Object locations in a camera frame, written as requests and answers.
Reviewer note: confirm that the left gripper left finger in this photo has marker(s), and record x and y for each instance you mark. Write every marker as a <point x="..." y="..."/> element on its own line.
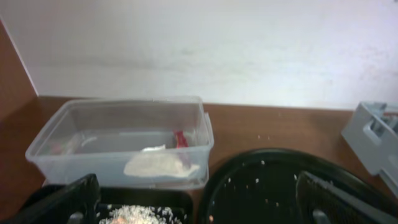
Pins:
<point x="56" y="203"/>

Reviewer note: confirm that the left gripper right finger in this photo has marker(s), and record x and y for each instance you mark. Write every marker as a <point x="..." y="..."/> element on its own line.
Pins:
<point x="319" y="201"/>

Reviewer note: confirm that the white napkin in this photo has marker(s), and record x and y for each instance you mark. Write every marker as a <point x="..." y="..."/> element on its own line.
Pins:
<point x="157" y="162"/>

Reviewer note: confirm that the red snack wrapper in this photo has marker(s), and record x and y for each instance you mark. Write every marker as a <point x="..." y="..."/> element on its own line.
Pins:
<point x="181" y="142"/>

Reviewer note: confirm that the grey dishwasher rack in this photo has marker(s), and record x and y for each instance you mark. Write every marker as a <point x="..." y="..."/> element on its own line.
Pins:
<point x="372" y="134"/>

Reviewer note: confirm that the rice and peanut shell pile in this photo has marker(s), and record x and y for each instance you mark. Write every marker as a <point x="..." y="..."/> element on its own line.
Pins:
<point x="137" y="214"/>

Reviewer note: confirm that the round black serving tray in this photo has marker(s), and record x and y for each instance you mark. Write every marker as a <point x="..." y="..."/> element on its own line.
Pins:
<point x="259" y="187"/>

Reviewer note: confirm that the clear plastic bin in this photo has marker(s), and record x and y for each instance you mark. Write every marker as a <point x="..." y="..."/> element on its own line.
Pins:
<point x="98" y="136"/>

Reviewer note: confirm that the black rectangular tray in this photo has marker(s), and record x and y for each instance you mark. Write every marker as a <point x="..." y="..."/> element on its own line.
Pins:
<point x="168" y="205"/>

